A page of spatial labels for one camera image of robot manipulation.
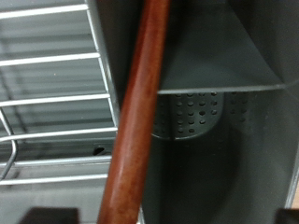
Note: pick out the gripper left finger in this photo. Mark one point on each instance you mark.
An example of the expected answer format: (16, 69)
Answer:
(49, 216)

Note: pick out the dark gray cutlery holder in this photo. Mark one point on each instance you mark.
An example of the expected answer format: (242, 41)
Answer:
(218, 46)

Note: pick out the grey dish drying rack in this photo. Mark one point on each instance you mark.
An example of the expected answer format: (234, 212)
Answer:
(46, 77)

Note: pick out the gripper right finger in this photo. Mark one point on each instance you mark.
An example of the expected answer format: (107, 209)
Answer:
(288, 216)

